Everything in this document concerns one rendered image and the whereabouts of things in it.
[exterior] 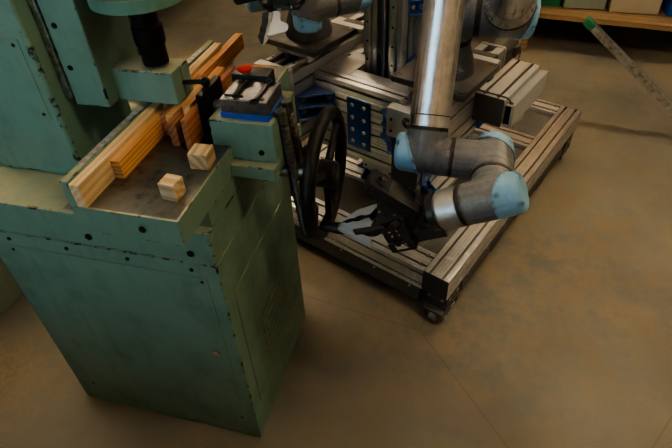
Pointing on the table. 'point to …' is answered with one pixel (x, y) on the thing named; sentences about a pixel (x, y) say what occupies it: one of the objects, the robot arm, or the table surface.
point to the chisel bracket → (152, 80)
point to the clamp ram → (209, 101)
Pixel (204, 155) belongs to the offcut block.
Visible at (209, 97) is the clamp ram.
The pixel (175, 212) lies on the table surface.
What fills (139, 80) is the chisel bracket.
